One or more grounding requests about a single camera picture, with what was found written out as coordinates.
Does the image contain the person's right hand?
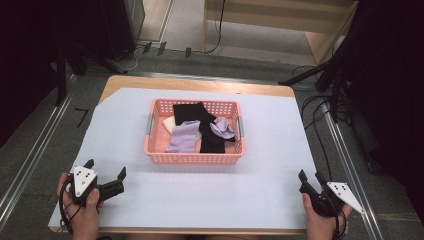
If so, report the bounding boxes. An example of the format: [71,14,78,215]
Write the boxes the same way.
[301,193,354,240]

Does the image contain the person's left hand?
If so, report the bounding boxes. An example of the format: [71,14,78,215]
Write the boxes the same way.
[56,172,102,240]

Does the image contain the white sock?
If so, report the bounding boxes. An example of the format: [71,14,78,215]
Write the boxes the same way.
[162,115,203,141]

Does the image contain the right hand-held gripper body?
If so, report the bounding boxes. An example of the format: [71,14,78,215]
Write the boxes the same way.
[311,180,365,218]

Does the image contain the black sock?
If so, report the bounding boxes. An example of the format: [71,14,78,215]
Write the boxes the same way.
[198,119,237,154]
[172,101,217,127]

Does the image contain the dark cabinet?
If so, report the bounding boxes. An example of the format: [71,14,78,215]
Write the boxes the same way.
[99,0,146,62]

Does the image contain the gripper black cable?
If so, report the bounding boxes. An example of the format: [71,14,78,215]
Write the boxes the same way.
[332,209,350,240]
[58,175,77,234]

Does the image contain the black tripod stand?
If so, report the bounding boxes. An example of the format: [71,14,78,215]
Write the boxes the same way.
[53,41,129,108]
[278,19,359,125]

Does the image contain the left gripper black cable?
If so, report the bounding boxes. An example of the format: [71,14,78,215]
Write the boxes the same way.
[58,175,77,234]

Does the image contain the crumpled lavender sock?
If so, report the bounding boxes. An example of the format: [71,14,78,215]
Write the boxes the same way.
[209,117,237,140]

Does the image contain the white floor cable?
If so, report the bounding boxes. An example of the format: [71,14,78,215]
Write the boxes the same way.
[111,44,148,72]

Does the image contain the flat lavender sock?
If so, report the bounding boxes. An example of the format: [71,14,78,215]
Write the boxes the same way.
[165,119,202,154]

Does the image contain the wooden furniture frame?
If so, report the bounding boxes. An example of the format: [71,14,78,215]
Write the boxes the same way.
[202,0,360,66]

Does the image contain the pink plastic basket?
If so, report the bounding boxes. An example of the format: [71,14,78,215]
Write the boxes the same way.
[143,98,247,165]

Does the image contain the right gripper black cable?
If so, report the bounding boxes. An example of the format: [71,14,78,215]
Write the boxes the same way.
[332,209,350,240]

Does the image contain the metal floor rail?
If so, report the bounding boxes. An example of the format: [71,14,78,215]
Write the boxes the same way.
[320,99,385,240]
[0,74,79,232]

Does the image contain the white table mat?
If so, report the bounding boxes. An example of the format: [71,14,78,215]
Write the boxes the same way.
[48,87,322,231]

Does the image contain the black hanging cable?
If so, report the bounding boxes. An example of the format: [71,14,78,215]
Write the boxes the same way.
[203,0,227,55]

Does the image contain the black floor cables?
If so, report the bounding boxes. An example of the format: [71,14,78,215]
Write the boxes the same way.
[290,64,335,183]

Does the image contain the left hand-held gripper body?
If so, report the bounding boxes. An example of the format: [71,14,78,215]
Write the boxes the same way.
[67,164,100,206]

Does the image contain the wooden table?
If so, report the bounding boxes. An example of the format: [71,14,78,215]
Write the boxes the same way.
[48,74,308,236]

